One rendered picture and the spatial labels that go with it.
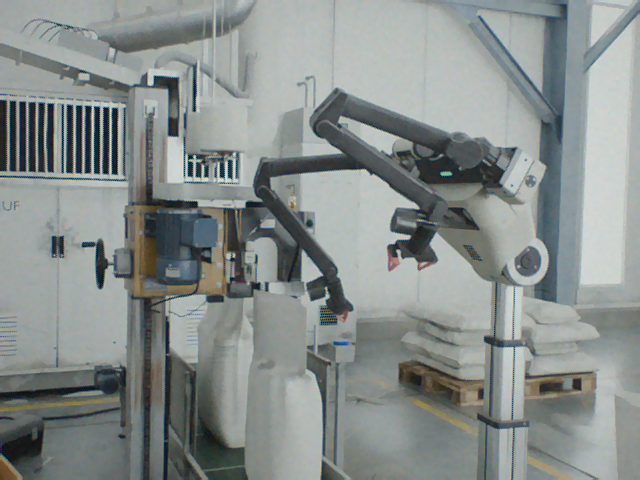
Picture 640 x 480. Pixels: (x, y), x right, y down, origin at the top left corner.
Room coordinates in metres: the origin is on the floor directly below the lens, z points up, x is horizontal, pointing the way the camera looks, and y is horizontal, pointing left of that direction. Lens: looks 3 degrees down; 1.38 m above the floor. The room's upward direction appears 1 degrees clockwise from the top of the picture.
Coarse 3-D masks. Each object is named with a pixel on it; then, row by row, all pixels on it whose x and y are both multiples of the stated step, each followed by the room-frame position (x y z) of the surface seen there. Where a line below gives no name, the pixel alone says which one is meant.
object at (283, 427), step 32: (256, 320) 2.65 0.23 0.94; (288, 320) 2.35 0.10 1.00; (256, 352) 2.62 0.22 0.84; (288, 352) 2.35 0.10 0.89; (256, 384) 2.49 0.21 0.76; (288, 384) 2.31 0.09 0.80; (256, 416) 2.45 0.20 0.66; (288, 416) 2.30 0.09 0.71; (320, 416) 2.35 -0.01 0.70; (256, 448) 2.45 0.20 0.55; (288, 448) 2.30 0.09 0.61; (320, 448) 2.35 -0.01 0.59
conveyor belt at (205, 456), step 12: (204, 432) 3.16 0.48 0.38; (204, 444) 3.01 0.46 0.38; (216, 444) 3.01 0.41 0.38; (204, 456) 2.87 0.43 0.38; (216, 456) 2.87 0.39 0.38; (228, 456) 2.87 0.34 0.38; (240, 456) 2.87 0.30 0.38; (204, 468) 2.74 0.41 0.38; (216, 468) 2.74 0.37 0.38; (228, 468) 2.74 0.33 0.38; (240, 468) 2.75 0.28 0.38
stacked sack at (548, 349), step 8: (536, 344) 5.49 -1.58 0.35; (544, 344) 5.50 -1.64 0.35; (552, 344) 5.53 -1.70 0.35; (560, 344) 5.55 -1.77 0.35; (568, 344) 5.58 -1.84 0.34; (576, 344) 5.62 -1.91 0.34; (536, 352) 5.46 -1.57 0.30; (544, 352) 5.48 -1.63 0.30; (552, 352) 5.51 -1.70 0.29; (560, 352) 5.54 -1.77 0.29; (568, 352) 5.58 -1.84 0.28
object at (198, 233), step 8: (184, 224) 2.43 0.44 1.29; (192, 224) 2.40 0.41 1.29; (200, 224) 2.41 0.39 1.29; (208, 224) 2.44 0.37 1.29; (216, 224) 2.46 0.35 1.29; (184, 232) 2.43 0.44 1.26; (192, 232) 2.40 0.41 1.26; (200, 232) 2.41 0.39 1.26; (208, 232) 2.44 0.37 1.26; (216, 232) 2.46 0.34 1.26; (184, 240) 2.43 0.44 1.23; (192, 240) 2.40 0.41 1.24; (200, 240) 2.41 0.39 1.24; (208, 240) 2.44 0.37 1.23; (216, 240) 2.46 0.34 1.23; (200, 248) 2.45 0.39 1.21
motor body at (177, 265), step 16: (160, 224) 2.48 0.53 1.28; (176, 224) 2.46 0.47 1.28; (160, 240) 2.48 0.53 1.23; (176, 240) 2.46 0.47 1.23; (160, 256) 2.49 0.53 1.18; (176, 256) 2.46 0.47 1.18; (192, 256) 2.48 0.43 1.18; (160, 272) 2.47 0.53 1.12; (176, 272) 2.45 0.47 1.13; (192, 272) 2.47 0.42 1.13
